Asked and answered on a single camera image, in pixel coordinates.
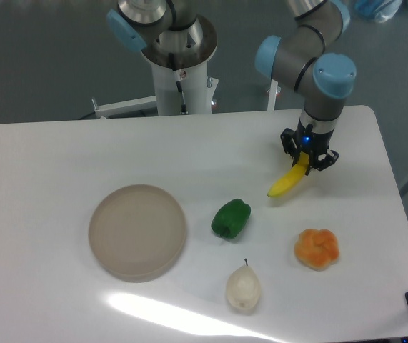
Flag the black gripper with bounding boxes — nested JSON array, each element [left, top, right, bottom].
[[280, 114, 339, 176]]

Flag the yellow banana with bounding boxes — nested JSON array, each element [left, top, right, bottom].
[[267, 152, 309, 198]]

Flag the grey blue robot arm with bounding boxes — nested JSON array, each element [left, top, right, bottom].
[[106, 1, 357, 171]]

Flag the orange knotted bread roll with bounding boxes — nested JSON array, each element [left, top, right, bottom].
[[294, 229, 340, 270]]

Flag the green bell pepper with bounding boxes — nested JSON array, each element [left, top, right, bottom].
[[211, 199, 251, 239]]

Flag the white pear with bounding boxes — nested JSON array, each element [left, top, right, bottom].
[[226, 259, 262, 312]]

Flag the blue plastic bag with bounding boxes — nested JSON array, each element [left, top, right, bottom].
[[351, 0, 402, 24]]

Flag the beige round plate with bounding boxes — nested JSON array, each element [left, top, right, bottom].
[[88, 184, 187, 282]]

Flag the white pedestal foot bar right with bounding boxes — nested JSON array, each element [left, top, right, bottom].
[[266, 79, 282, 111]]

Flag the white pedestal foot bar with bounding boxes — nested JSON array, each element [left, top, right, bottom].
[[266, 79, 282, 111], [91, 96, 156, 119]]

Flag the black cable on pedestal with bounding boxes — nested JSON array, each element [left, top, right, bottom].
[[167, 52, 189, 115]]

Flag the white pedestal foot bar left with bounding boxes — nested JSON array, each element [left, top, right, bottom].
[[91, 96, 156, 119]]

